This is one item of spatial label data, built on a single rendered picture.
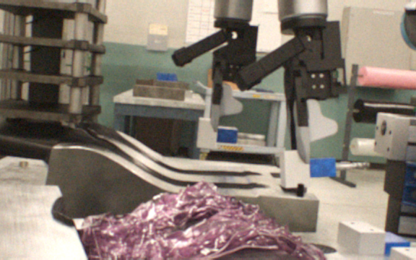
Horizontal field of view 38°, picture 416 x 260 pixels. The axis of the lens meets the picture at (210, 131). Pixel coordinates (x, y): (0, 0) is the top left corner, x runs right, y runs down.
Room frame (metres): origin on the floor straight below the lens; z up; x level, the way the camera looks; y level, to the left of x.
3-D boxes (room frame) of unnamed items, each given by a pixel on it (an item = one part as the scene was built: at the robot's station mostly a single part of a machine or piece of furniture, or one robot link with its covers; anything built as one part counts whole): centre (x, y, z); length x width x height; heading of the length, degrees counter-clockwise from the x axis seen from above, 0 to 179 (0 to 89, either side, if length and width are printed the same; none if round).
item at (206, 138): (1.18, -0.04, 0.93); 0.13 x 0.05 x 0.05; 92
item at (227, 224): (0.60, 0.00, 0.90); 0.26 x 0.18 x 0.08; 109
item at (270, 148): (7.01, -0.30, 0.47); 1.10 x 0.52 x 0.94; 101
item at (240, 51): (1.18, -0.03, 1.09); 0.09 x 0.08 x 0.12; 92
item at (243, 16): (1.18, -0.02, 1.17); 0.08 x 0.08 x 0.05
